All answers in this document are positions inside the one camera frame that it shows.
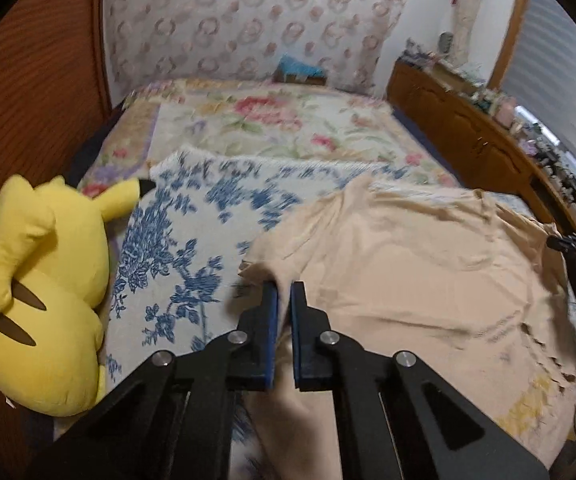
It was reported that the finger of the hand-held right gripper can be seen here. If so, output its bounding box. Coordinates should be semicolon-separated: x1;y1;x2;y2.
545;232;576;257

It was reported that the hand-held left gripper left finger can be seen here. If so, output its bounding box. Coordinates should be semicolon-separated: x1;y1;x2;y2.
33;280;281;480

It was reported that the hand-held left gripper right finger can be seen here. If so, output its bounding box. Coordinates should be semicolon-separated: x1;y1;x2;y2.
290;280;551;480

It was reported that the beige printed t-shirt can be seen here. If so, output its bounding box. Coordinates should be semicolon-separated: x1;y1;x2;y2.
238;175;576;480

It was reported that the blue floral blanket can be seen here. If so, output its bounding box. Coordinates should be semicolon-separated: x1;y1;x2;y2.
55;145;544;480

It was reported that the wooden cabinet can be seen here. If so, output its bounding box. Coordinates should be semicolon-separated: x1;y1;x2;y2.
385;57;576;236

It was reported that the pink floral blanket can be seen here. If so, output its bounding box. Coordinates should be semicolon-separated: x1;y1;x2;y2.
75;77;461;198

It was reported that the yellow plush toy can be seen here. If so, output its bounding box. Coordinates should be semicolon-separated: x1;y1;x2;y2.
0;175;156;418

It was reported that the pile of papers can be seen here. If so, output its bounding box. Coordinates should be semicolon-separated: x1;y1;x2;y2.
403;37;439;68

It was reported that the small cardboard box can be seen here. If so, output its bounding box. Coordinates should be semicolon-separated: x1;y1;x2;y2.
273;67;328;86

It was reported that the tied lace curtain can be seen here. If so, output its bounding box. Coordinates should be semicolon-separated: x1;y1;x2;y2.
433;0;489;58

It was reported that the brown slatted wardrobe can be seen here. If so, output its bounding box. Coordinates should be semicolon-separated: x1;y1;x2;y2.
0;0;116;411

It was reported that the ring patterned curtain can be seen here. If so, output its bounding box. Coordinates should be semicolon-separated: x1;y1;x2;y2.
103;0;411;93

